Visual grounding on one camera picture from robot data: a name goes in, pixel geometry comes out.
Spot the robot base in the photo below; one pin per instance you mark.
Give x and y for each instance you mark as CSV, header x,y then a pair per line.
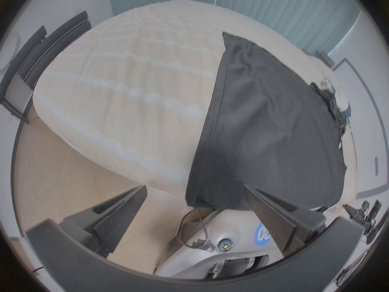
x,y
231,224

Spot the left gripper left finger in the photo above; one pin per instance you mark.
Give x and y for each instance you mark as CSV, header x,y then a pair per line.
x,y
112,217

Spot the grey bedside table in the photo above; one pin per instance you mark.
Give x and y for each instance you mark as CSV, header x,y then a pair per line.
x,y
323,58

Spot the black shiny garment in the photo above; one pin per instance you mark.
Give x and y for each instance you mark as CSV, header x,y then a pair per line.
x,y
329,100

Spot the black T-shirt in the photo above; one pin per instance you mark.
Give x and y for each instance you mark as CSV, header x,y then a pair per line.
x,y
258,117

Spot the bed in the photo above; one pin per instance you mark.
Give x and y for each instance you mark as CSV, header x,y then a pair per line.
x,y
121,87

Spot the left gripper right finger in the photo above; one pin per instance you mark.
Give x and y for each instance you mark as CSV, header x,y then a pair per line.
x,y
282,220

